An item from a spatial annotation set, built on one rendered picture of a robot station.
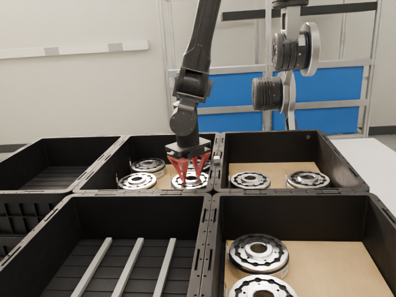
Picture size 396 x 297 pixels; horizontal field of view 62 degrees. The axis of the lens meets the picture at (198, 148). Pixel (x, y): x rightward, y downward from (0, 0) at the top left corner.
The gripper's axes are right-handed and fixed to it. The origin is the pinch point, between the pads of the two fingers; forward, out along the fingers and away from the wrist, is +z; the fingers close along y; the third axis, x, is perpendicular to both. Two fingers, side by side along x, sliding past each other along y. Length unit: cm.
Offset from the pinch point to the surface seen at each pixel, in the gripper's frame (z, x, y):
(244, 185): 1.3, -12.1, 7.4
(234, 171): 4.4, 0.8, 16.7
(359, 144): 18, 1, 97
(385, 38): -12, 89, 323
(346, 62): -2, 70, 212
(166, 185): 4.3, 7.4, -3.2
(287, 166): 4.5, -8.6, 30.0
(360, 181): -5.9, -36.9, 14.3
